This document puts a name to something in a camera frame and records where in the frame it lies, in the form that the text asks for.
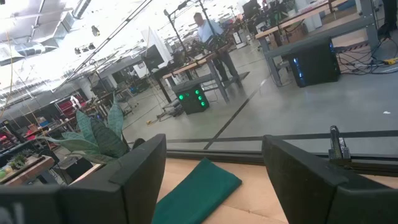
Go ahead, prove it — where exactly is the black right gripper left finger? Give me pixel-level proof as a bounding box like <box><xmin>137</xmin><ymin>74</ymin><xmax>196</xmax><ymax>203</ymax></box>
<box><xmin>60</xmin><ymin>133</ymin><xmax>167</xmax><ymax>224</ymax></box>

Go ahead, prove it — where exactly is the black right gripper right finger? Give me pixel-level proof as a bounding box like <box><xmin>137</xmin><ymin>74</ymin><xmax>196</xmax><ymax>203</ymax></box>
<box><xmin>262</xmin><ymin>134</ymin><xmax>398</xmax><ymax>224</ymax></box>

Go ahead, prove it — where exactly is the green snake plant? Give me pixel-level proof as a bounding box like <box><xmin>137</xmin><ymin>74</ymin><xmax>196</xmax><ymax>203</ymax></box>
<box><xmin>37</xmin><ymin>93</ymin><xmax>131</xmax><ymax>166</ymax></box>

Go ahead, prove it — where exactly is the dark green folded cloth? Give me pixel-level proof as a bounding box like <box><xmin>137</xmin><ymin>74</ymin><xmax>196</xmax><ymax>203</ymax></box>
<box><xmin>151</xmin><ymin>157</ymin><xmax>243</xmax><ymax>224</ymax></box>

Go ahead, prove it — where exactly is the wooden neighbouring table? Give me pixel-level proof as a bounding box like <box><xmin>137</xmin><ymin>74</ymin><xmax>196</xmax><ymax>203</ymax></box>
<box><xmin>0</xmin><ymin>154</ymin><xmax>55</xmax><ymax>187</ymax></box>

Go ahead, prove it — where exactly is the red storage rack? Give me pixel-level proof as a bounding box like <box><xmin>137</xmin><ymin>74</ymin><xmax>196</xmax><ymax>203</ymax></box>
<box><xmin>55</xmin><ymin>93</ymin><xmax>91</xmax><ymax>119</ymax></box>

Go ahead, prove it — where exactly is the small green table plant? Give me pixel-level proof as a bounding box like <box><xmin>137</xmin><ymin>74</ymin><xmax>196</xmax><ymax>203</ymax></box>
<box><xmin>9</xmin><ymin>154</ymin><xmax>28</xmax><ymax>170</ymax></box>

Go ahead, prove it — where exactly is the computer tower with green lights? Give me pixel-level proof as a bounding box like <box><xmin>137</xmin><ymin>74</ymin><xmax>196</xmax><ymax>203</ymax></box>
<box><xmin>175</xmin><ymin>84</ymin><xmax>210</xmax><ymax>115</ymax></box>

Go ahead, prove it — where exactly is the black desk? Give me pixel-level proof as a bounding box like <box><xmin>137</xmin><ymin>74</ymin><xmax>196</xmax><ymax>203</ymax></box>
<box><xmin>151</xmin><ymin>63</ymin><xmax>187</xmax><ymax>103</ymax></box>

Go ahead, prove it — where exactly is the computer tower with blue lights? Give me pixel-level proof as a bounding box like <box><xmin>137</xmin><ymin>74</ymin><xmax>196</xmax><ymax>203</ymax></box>
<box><xmin>285</xmin><ymin>36</ymin><xmax>341</xmax><ymax>88</ymax></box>

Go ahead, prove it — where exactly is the black monitor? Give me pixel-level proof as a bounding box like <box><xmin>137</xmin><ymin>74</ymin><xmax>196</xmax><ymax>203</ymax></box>
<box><xmin>141</xmin><ymin>44</ymin><xmax>165</xmax><ymax>71</ymax></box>

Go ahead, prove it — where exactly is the grey workbench with wooden top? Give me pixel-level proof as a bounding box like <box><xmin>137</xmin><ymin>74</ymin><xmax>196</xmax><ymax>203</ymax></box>
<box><xmin>162</xmin><ymin>43</ymin><xmax>249</xmax><ymax>103</ymax></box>
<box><xmin>254</xmin><ymin>0</ymin><xmax>380</xmax><ymax>87</ymax></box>

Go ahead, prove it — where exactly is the metal rail clamp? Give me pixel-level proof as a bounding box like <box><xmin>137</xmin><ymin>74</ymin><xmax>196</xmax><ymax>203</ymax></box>
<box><xmin>328</xmin><ymin>125</ymin><xmax>352</xmax><ymax>166</ymax></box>

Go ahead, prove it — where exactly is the black camera stand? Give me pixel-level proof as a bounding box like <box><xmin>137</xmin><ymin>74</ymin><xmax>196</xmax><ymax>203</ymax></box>
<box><xmin>163</xmin><ymin>0</ymin><xmax>191</xmax><ymax>60</ymax></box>

